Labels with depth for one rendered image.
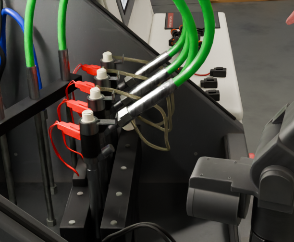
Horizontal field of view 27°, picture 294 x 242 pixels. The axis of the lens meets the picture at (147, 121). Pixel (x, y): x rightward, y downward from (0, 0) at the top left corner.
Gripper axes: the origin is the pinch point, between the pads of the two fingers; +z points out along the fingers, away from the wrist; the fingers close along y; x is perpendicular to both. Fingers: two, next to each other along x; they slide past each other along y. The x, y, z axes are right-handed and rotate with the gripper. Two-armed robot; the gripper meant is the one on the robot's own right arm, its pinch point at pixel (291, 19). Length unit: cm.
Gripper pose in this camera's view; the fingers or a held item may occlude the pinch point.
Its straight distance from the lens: 95.1
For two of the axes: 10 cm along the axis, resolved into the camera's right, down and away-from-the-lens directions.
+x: -3.1, 4.4, -8.4
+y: -6.8, -7.2, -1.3
